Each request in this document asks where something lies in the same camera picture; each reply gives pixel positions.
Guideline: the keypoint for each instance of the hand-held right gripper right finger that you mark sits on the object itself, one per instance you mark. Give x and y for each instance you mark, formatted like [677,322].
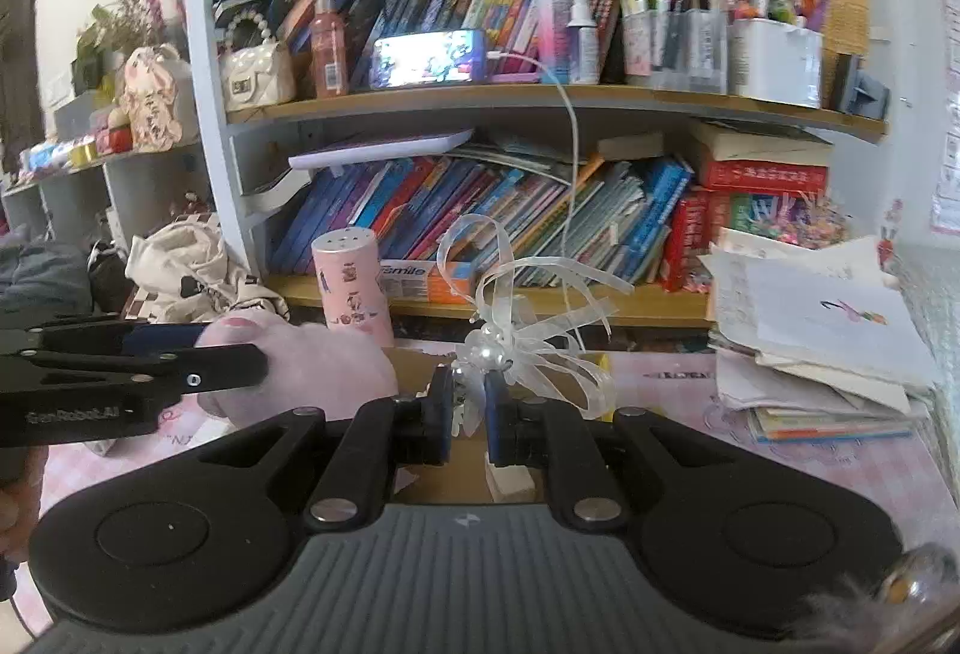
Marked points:
[493,414]

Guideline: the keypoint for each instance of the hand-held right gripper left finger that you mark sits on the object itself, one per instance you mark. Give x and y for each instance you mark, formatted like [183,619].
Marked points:
[448,414]

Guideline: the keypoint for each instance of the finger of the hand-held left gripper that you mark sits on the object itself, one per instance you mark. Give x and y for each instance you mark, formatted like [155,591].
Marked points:
[161,337]
[225,369]

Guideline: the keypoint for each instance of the yellow cardboard box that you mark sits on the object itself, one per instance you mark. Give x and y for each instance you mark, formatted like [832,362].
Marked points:
[420,363]

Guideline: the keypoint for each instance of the white ribbon bow with pearls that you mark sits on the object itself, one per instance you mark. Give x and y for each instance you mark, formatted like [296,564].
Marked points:
[487,346]

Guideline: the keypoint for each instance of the white speckled foam cube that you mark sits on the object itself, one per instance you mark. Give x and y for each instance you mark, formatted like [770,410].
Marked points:
[510,483]

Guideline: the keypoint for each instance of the pink plush pig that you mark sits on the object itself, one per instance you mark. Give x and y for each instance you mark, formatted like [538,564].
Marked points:
[315,369]

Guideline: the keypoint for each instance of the white plastic container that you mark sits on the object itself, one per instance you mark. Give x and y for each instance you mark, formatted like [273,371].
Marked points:
[776,61]

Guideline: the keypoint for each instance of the person's left hand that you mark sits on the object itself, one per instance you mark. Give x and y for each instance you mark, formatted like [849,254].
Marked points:
[16,519]

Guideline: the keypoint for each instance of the beige canvas bag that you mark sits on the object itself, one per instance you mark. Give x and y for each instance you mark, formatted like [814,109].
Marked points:
[187,264]

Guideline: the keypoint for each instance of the black bag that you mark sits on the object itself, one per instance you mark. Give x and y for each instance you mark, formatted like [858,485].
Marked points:
[109,275]

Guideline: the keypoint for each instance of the grey folded cloth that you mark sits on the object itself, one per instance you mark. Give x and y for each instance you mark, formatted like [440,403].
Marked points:
[45,271]

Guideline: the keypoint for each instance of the white and orange toothpaste box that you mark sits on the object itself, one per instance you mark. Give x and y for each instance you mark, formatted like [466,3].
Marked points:
[420,279]

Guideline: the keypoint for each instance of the pink printed canister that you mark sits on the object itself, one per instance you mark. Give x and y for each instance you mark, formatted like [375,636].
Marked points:
[352,286]

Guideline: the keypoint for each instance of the thick open book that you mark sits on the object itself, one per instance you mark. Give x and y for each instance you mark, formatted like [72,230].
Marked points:
[274,193]

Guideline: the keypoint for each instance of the pink checked tablecloth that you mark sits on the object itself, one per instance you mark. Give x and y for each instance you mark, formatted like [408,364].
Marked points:
[675,391]

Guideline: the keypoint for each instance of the red wooden doll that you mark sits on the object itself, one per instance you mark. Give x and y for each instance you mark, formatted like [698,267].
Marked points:
[116,142]

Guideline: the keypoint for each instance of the white bookshelf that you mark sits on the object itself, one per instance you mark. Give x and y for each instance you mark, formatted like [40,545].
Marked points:
[214,136]

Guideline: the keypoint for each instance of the row of colourful slanted books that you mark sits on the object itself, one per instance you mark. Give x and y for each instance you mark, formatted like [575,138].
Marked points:
[450,204]

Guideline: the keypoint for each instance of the wet wipes packet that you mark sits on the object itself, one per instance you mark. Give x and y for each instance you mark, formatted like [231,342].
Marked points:
[45,157]

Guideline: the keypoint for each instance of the flower-shaped wooden plaque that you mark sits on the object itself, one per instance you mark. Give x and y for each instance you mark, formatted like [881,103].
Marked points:
[154,99]

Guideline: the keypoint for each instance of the white tablet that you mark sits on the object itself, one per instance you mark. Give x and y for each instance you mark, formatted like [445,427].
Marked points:
[375,148]

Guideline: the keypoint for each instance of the white quilted handbag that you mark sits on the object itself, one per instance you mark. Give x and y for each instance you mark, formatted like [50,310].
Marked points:
[255,73]

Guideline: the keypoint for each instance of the dried flower bunch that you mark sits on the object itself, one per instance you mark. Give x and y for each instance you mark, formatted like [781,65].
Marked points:
[120,24]

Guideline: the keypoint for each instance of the orange pump bottle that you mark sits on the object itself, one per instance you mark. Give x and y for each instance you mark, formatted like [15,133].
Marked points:
[328,46]

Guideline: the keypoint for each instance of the red book boxes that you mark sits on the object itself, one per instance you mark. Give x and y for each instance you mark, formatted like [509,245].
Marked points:
[757,204]

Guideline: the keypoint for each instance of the stack of loose papers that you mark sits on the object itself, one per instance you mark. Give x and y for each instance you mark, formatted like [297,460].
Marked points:
[825,324]

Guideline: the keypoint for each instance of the dark wooden door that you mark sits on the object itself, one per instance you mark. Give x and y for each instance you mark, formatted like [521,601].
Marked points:
[19,24]

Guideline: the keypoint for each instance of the smartphone with lit screen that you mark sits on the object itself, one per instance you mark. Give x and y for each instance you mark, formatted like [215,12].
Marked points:
[427,58]

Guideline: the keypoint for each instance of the small white spray bottle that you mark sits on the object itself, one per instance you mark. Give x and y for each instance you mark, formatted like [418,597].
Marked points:
[583,43]

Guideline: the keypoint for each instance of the pink and blue bottle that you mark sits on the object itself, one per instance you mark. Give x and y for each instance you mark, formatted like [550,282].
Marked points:
[555,16]

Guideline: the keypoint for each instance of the clear pen holder with pens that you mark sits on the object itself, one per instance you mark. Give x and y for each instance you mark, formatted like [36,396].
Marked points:
[675,39]

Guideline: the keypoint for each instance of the silver foil sheet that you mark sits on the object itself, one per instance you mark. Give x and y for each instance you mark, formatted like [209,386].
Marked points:
[934,324]

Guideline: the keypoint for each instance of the furry pompom charm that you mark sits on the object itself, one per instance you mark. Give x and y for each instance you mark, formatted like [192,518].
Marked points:
[915,583]

